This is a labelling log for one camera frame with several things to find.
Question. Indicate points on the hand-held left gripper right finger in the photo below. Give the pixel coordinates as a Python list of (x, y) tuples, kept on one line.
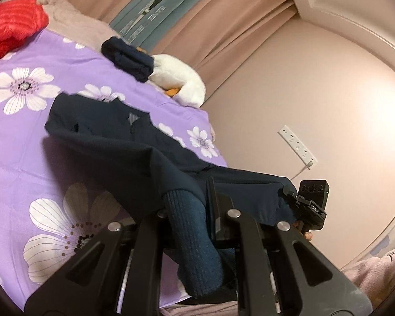
[(247, 237)]

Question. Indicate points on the white wall socket strip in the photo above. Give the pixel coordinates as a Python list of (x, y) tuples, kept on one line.
[(296, 144)]

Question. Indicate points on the red down jacket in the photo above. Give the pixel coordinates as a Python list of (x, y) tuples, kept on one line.
[(10, 29)]

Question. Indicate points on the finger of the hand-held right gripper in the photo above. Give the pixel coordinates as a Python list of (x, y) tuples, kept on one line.
[(288, 193), (293, 210)]

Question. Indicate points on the white plush goose toy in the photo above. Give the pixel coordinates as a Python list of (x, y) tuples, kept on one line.
[(184, 79)]

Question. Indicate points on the purple floral blanket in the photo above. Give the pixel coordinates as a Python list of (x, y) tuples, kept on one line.
[(19, 138)]

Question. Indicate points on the person's right hand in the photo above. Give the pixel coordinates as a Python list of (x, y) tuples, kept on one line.
[(307, 236)]

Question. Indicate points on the navy zip jacket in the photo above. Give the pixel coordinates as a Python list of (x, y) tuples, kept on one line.
[(118, 144)]

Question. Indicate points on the beige curtain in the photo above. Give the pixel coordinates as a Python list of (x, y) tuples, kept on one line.
[(217, 29)]

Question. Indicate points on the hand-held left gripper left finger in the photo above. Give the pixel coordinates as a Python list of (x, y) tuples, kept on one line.
[(151, 233)]

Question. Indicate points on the folded navy garment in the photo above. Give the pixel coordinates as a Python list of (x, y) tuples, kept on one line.
[(131, 61)]

